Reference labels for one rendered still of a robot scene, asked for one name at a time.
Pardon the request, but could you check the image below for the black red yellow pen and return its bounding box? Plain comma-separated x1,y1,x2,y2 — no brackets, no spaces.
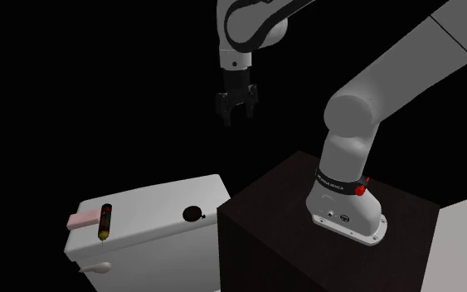
96,203,114,244

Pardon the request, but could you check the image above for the black round object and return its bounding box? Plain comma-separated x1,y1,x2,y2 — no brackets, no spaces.
182,205,207,224

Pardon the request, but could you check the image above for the white toilet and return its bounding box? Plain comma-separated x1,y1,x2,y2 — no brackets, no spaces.
63,173,232,292

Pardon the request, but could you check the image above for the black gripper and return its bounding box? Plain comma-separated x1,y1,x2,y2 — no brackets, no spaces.
215,67,260,128

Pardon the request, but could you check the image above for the dark robot stand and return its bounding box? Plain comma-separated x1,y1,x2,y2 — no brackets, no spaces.
216,150,441,292

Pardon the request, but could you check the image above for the pink soap bar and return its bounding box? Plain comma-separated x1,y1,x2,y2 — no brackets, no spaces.
66,207,102,231

